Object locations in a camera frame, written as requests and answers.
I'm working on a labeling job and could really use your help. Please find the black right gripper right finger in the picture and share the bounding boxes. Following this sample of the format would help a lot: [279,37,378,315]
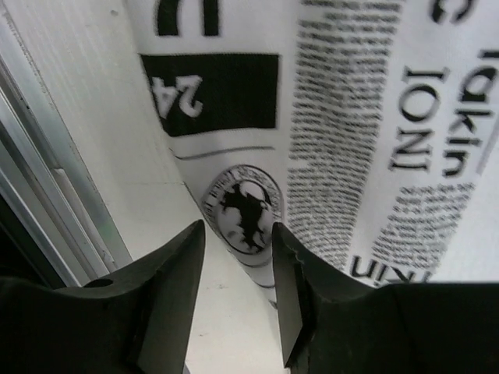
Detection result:
[272,223,498,373]

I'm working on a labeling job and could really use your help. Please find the newspaper print trousers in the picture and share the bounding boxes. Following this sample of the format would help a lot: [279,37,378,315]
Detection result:
[125,1,498,303]

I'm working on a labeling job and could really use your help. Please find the aluminium frame rail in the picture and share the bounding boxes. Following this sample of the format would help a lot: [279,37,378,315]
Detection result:
[1,3,133,288]

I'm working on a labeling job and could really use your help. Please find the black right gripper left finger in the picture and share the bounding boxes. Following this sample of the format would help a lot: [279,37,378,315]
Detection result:
[1,220,206,373]

